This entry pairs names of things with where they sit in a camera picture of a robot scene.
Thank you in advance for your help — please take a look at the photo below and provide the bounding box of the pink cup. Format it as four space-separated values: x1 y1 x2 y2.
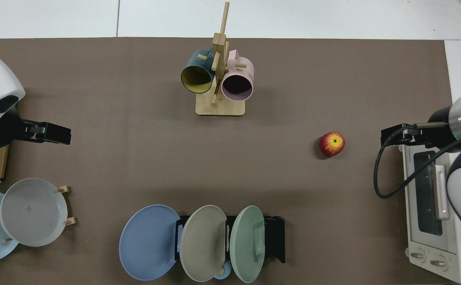
221 50 254 102

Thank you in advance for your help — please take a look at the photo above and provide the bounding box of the green plate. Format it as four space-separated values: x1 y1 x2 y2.
230 205 266 283

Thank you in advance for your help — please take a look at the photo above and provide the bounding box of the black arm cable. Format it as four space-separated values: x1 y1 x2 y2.
374 125 461 199

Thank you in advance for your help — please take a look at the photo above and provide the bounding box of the teal cup yellow inside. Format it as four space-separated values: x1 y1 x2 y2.
180 49 216 94

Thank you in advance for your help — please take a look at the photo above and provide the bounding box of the pale toaster oven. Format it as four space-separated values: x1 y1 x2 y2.
400 146 461 284

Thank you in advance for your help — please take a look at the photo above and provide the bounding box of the wooden plate rack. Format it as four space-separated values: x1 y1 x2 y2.
0 185 76 243

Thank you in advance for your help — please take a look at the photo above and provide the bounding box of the grey plate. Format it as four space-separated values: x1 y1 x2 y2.
0 178 68 247

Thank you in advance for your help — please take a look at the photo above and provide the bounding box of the black dish rack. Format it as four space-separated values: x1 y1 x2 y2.
175 215 286 264

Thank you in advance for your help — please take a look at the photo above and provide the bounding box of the wooden cup stand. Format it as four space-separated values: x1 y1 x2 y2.
195 1 246 117

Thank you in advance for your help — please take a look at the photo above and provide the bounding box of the red yellow apple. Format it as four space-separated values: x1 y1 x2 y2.
319 132 345 157

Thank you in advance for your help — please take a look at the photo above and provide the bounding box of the beige plate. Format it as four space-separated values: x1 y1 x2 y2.
179 205 228 282

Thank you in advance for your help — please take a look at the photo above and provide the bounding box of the small blue round thing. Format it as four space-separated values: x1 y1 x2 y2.
214 261 232 281

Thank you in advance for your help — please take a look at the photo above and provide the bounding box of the brown table cloth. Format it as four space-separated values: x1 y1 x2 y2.
0 38 453 285

